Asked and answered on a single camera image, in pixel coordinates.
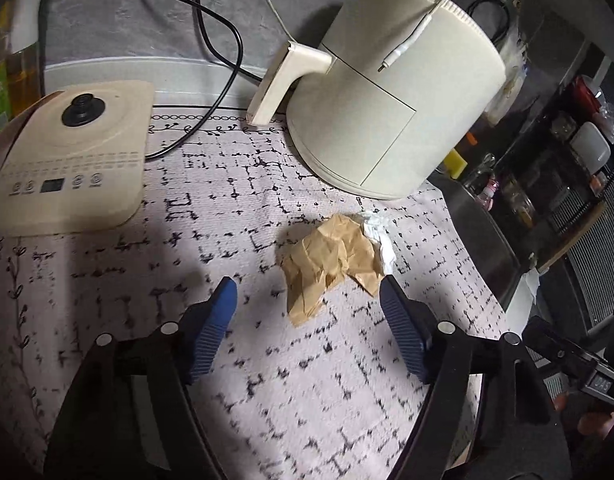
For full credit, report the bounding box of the white tissue paper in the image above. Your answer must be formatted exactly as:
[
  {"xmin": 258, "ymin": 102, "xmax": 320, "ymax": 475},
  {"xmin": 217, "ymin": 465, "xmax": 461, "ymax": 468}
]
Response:
[{"xmin": 360, "ymin": 212, "xmax": 396, "ymax": 275}]

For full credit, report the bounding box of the black dish rack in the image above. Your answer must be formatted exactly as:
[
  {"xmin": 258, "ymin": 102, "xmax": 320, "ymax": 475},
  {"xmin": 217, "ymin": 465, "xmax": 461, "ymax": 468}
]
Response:
[{"xmin": 490, "ymin": 44, "xmax": 614, "ymax": 273}]

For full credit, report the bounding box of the brown paper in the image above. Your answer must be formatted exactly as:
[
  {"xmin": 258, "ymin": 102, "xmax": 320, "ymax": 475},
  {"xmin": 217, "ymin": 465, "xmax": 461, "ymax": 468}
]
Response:
[{"xmin": 280, "ymin": 214, "xmax": 384, "ymax": 326}]

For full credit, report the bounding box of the cream induction base unit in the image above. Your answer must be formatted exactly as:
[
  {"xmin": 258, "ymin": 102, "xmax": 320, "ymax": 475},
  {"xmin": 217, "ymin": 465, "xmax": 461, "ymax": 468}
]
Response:
[{"xmin": 0, "ymin": 80, "xmax": 155, "ymax": 236}]

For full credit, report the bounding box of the white cap spray bottle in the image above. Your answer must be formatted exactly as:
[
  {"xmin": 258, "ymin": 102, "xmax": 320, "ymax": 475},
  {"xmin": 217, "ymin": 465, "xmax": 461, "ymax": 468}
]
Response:
[{"xmin": 6, "ymin": 0, "xmax": 41, "ymax": 116}]

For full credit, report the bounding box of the white charging cable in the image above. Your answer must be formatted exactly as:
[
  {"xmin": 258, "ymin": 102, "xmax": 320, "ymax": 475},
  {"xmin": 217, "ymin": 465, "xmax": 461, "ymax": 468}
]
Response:
[{"xmin": 255, "ymin": 0, "xmax": 458, "ymax": 74}]

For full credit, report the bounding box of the person's right hand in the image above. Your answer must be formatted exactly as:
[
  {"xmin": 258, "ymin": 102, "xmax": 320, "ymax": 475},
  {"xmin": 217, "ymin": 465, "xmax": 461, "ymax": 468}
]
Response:
[{"xmin": 554, "ymin": 392, "xmax": 614, "ymax": 439}]

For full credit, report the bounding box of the cream air fryer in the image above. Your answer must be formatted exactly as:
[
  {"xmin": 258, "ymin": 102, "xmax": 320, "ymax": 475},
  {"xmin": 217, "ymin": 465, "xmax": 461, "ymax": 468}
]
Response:
[{"xmin": 246, "ymin": 0, "xmax": 506, "ymax": 200}]

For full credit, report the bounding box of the yellow sponge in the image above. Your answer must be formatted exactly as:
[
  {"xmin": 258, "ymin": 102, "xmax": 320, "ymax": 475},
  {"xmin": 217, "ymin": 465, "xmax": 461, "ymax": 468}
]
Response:
[{"xmin": 443, "ymin": 148, "xmax": 468, "ymax": 180}]

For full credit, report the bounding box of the patterned white tablecloth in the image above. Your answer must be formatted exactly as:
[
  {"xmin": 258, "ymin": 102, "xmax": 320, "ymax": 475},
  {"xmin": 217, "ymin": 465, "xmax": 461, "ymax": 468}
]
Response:
[{"xmin": 0, "ymin": 105, "xmax": 508, "ymax": 479}]

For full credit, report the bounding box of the steel kitchen sink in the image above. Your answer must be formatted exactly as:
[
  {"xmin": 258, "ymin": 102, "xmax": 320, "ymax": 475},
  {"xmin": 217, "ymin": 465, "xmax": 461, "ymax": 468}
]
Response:
[{"xmin": 429, "ymin": 171, "xmax": 521, "ymax": 310}]

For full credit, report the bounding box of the black power cable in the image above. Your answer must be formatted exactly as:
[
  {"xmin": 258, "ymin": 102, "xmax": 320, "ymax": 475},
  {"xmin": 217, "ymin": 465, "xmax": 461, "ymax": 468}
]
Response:
[{"xmin": 133, "ymin": 0, "xmax": 266, "ymax": 162}]

